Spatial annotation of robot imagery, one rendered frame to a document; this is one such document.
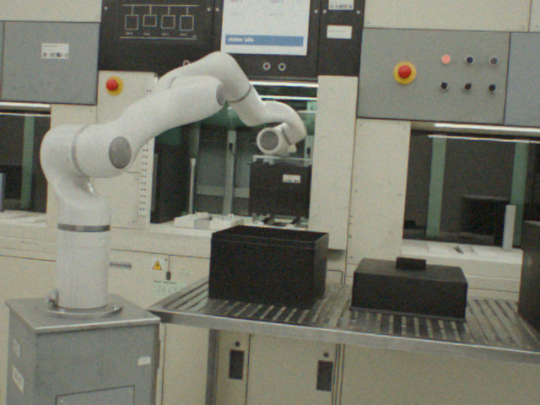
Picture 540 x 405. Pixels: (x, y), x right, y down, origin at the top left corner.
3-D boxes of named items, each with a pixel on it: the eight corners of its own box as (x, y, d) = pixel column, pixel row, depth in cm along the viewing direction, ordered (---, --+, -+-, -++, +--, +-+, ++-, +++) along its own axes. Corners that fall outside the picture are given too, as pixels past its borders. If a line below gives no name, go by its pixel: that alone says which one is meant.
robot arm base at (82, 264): (50, 321, 137) (53, 234, 136) (29, 301, 153) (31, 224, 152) (134, 315, 148) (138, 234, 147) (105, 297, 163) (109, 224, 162)
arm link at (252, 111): (267, 62, 195) (305, 123, 218) (220, 87, 198) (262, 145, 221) (273, 80, 190) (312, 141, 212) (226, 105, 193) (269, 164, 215)
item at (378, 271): (348, 310, 167) (352, 260, 166) (358, 290, 195) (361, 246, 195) (467, 323, 160) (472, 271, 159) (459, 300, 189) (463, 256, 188)
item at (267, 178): (243, 223, 235) (247, 135, 231) (255, 216, 255) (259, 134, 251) (310, 229, 230) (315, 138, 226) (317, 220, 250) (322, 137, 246)
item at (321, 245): (234, 281, 197) (238, 224, 196) (326, 290, 191) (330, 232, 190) (205, 298, 170) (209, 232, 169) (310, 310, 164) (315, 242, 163)
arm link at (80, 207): (81, 233, 141) (87, 122, 140) (27, 224, 151) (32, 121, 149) (121, 229, 151) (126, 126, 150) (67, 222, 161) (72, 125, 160)
